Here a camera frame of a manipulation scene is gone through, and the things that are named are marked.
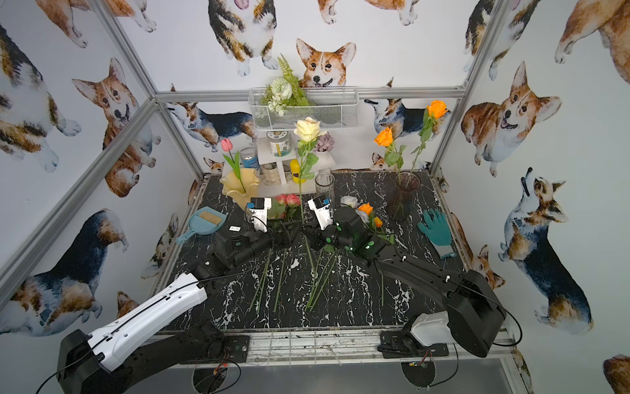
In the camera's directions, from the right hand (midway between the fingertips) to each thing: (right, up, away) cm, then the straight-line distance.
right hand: (307, 216), depth 75 cm
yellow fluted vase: (-28, +8, +21) cm, 37 cm away
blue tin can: (-24, +21, +20) cm, 38 cm away
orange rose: (+29, +20, +11) cm, 37 cm away
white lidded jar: (-12, +26, +17) cm, 34 cm away
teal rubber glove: (+51, -8, +26) cm, 58 cm away
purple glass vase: (+36, +11, +19) cm, 42 cm away
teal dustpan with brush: (-46, -5, +28) cm, 54 cm away
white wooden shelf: (-13, +16, +38) cm, 43 cm away
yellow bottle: (-9, +17, +35) cm, 40 cm away
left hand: (-4, 0, -3) cm, 5 cm away
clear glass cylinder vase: (+5, +10, +19) cm, 22 cm away
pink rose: (-9, +4, +32) cm, 33 cm away
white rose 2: (+5, -20, +16) cm, 26 cm away
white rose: (+14, +4, +26) cm, 29 cm away
